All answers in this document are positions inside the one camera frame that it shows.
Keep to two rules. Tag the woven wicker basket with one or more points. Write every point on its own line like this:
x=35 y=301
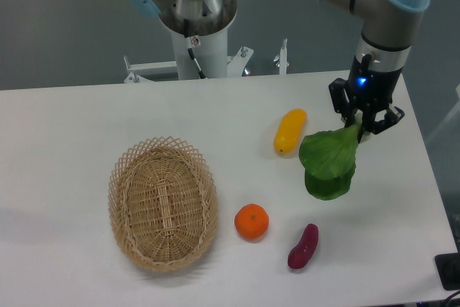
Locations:
x=163 y=206

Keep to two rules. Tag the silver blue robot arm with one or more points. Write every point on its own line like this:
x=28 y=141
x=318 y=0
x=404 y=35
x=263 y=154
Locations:
x=199 y=32

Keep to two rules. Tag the black device at edge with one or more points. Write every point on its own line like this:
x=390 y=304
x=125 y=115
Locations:
x=448 y=270

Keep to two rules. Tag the yellow mango fruit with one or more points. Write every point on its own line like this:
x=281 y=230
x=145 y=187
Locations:
x=289 y=131

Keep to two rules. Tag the green leafy vegetable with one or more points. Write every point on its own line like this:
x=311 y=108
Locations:
x=329 y=160

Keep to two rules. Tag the white metal mounting frame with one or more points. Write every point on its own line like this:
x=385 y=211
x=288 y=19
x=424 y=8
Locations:
x=236 y=66

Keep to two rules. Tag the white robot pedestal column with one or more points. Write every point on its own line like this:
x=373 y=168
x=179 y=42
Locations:
x=209 y=50

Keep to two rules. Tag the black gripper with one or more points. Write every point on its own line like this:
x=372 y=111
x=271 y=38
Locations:
x=370 y=92

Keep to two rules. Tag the purple sweet potato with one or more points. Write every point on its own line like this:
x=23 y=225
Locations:
x=304 y=250

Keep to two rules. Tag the orange tangerine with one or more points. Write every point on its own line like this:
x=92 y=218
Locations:
x=251 y=222

